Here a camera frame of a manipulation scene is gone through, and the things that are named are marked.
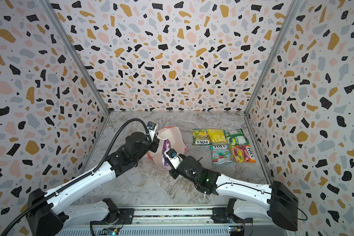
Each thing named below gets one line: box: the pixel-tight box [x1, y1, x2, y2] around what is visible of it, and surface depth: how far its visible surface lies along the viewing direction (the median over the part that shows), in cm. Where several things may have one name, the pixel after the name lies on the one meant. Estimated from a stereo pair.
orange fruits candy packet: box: [230, 144, 257, 164], surface depth 96 cm
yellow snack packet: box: [206, 128, 228, 144], surface depth 105 cm
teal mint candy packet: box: [209, 145, 235, 166], surface depth 96 cm
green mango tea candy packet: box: [192, 128, 213, 146], surface depth 105 cm
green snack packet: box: [223, 128, 250, 146], surface depth 105 cm
